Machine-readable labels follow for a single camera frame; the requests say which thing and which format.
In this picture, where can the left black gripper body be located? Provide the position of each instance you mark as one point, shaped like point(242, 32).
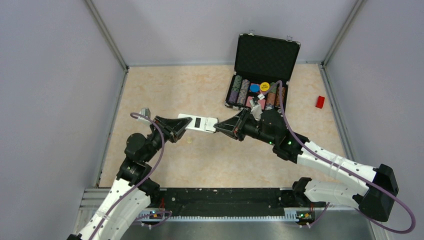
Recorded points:
point(155, 134)

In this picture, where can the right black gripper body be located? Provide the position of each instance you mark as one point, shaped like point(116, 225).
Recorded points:
point(253, 129)

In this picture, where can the white remote control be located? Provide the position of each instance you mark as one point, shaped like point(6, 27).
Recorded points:
point(200, 123)

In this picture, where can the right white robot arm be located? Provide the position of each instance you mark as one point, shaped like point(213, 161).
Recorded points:
point(358, 186)

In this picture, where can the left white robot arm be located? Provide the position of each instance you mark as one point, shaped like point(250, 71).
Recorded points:
point(133, 190)

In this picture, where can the red card deck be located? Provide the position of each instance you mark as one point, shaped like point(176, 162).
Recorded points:
point(260, 102)

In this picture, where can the yellow dealer chip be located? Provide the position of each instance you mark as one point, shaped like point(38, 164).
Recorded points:
point(264, 86)

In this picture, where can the blue dealer chip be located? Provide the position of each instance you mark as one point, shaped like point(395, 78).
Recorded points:
point(254, 88)

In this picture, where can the red block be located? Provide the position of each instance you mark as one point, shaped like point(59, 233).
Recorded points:
point(320, 102)

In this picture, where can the black poker chip case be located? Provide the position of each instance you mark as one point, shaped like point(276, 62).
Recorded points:
point(260, 59)

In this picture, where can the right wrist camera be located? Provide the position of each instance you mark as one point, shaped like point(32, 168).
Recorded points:
point(256, 110)

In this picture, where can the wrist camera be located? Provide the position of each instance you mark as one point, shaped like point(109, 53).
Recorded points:
point(256, 110)
point(144, 115)

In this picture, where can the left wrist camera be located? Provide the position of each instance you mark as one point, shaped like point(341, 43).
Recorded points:
point(144, 115)

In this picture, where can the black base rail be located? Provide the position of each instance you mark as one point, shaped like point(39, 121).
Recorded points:
point(178, 204)

